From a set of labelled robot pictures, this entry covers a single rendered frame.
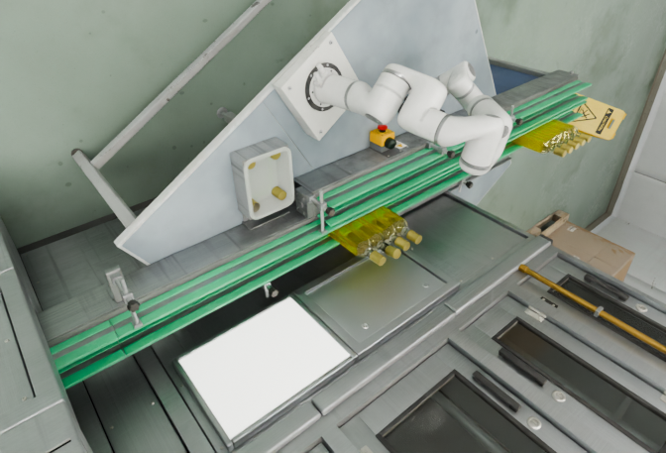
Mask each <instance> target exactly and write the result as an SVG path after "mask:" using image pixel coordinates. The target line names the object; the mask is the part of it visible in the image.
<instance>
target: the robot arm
mask: <svg viewBox="0 0 666 453"><path fill-rule="evenodd" d="M316 67H317V69H318V71H317V72H316V71H315V72H314V73H313V77H312V79H311V82H310V86H309V93H310V97H311V100H312V101H313V103H314V104H316V105H317V106H320V107H327V106H330V105H333V106H336V107H339V108H342V109H345V110H348V111H351V112H354V113H357V114H360V115H362V116H365V117H366V118H368V119H369V120H372V121H373V122H375V123H378V124H380V125H384V124H387V123H389V122H390V121H391V120H392V119H393V117H394V116H395V114H396V113H397V111H398V117H397V123H398V125H399V126H400V127H401V128H402V129H404V130H406V131H408V132H410V133H412V134H414V135H416V136H419V137H421V138H423V139H426V140H428V141H430V142H433V143H435V144H437V145H439V146H441V147H451V146H455V145H458V144H461V143H463V142H466V143H465V146H464V149H463V152H462V154H461V157H460V160H459V165H460V168H461V169H462V170H463V171H464V172H466V173H468V174H471V175H483V174H485V173H487V172H488V171H489V170H490V169H491V167H492V166H493V165H494V164H495V162H496V161H497V160H498V159H499V157H500V156H501V154H502V152H503V149H504V147H505V145H506V142H507V140H508V137H509V135H510V132H511V129H512V119H511V117H510V116H509V115H508V114H507V113H506V112H505V111H504V110H503V109H502V108H501V107H500V106H499V105H498V104H497V103H496V102H495V101H494V100H493V99H492V98H491V97H490V96H489V95H484V94H483V93H482V92H481V90H480V89H479V88H478V87H477V86H476V84H475V83H474V82H473V81H474V80H475V78H476V73H475V70H474V68H473V66H472V65H471V64H470V63H469V62H468V61H462V62H460V63H459V64H457V65H455V66H453V67H452V68H450V69H448V70H447V71H445V72H443V73H442V74H440V75H438V76H437V77H435V78H434V77H432V76H429V75H427V74H424V73H421V72H419V71H416V70H413V69H411V68H408V67H406V66H403V65H400V64H397V63H390V64H388V65H387V66H386V67H385V68H384V70H383V71H382V73H381V75H380V76H379V78H378V80H377V82H376V83H375V85H374V87H373V88H372V87H371V86H370V85H369V84H368V83H366V82H364V81H361V80H357V79H353V78H349V77H345V76H341V75H338V73H337V72H336V71H335V70H334V69H333V68H329V67H323V65H322V64H321V63H320V62H319V63H318V64H317V65H316ZM407 94H408V96H406V95H407ZM449 94H452V95H453V96H454V97H455V98H456V100H457V101H458V102H459V103H460V104H461V105H462V106H463V108H464V109H465V110H466V111H467V113H468V116H467V117H455V116H452V115H449V114H447V113H444V112H442V111H439V110H440V108H441V107H442V105H443V103H444V101H445V99H446V97H447V95H449ZM405 96H406V97H405ZM403 100H404V102H403ZM402 102H403V103H402Z"/></svg>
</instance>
